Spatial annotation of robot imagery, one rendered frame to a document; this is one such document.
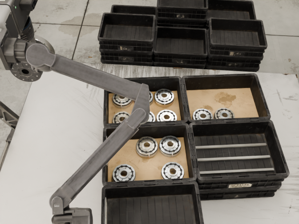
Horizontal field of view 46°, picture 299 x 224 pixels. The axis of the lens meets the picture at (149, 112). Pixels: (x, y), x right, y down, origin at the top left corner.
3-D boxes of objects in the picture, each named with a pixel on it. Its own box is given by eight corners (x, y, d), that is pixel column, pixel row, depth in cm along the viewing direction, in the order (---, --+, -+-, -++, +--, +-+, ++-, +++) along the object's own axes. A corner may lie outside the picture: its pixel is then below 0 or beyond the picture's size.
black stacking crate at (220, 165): (194, 192, 159) (197, 180, 150) (186, 136, 177) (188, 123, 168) (281, 187, 161) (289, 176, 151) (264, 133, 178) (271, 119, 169)
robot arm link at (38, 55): (159, 90, 123) (159, 86, 113) (146, 126, 123) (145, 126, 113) (40, 47, 126) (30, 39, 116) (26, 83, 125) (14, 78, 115)
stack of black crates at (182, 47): (152, 83, 287) (153, 52, 260) (154, 57, 305) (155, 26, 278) (202, 86, 286) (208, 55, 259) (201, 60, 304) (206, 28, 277)
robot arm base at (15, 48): (13, 54, 128) (2, 27, 118) (35, 55, 128) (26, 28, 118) (6, 71, 123) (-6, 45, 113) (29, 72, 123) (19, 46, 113)
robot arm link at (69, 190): (139, 106, 123) (137, 103, 113) (151, 117, 123) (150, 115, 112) (53, 197, 122) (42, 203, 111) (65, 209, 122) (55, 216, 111)
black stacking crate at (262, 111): (186, 136, 177) (188, 122, 168) (179, 90, 195) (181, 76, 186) (264, 132, 179) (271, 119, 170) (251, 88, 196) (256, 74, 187)
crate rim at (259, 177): (196, 182, 151) (197, 180, 149) (187, 125, 169) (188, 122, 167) (288, 178, 153) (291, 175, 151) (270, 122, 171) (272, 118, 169)
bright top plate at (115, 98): (111, 105, 182) (111, 104, 182) (113, 90, 188) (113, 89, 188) (131, 106, 182) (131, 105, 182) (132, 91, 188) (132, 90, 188)
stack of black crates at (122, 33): (103, 81, 288) (97, 38, 252) (107, 55, 306) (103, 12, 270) (152, 84, 287) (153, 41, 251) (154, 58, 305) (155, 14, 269)
